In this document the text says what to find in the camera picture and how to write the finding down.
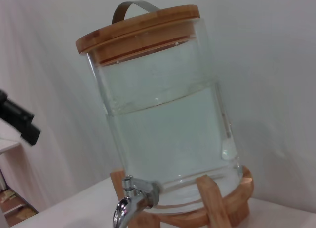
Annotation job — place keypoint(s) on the glass water dispenser jar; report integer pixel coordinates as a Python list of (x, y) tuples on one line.
[(168, 129)]

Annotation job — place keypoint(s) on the chrome faucet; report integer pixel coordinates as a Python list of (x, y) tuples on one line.
[(128, 203)]

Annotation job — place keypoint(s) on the white shelf rack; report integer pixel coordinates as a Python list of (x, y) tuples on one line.
[(10, 144)]

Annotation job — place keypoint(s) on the wooden dispenser stand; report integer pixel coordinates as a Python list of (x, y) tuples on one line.
[(214, 203)]

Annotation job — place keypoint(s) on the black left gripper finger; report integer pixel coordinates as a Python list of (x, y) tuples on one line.
[(27, 131)]

